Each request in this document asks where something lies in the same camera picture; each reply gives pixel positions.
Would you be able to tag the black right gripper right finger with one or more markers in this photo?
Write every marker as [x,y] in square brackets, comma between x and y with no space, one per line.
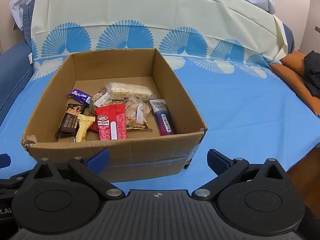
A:
[259,199]

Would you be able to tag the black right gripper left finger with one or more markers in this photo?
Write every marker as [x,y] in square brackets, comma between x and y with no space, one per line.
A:
[48,203]

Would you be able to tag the black chocolate bar wrapper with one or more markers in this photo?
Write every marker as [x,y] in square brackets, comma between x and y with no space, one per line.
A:
[70,122]

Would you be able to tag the yellow candy bar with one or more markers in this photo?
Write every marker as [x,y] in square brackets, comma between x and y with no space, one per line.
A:
[84,122]

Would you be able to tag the red wafer snack pack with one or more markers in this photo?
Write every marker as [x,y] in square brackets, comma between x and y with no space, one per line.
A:
[111,122]

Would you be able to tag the purple chocolate bar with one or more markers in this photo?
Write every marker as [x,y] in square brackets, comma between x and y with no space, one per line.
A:
[80,96]

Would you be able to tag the round puffed grain cake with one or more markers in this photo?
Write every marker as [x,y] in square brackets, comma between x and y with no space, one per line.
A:
[101,99]

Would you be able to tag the silver stick sachet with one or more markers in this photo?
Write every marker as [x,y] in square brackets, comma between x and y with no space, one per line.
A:
[163,117]

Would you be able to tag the white rice cracker pack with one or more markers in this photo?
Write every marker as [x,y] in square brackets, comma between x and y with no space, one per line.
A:
[120,91]

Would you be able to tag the small red candy pack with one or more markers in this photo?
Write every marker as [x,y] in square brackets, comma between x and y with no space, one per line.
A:
[94,126]

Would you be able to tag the clear nut snack pack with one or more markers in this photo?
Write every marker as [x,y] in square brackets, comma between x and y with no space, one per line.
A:
[136,112]

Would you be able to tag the brown cardboard box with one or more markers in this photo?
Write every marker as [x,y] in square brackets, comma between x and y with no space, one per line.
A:
[144,154]

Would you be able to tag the orange cushion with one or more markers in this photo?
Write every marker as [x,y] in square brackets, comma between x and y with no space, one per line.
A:
[291,71]

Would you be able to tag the black cloth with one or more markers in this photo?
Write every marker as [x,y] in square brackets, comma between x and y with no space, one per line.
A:
[312,73]

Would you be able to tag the blue patterned sofa cover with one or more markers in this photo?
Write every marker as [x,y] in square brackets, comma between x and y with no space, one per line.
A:
[219,49]

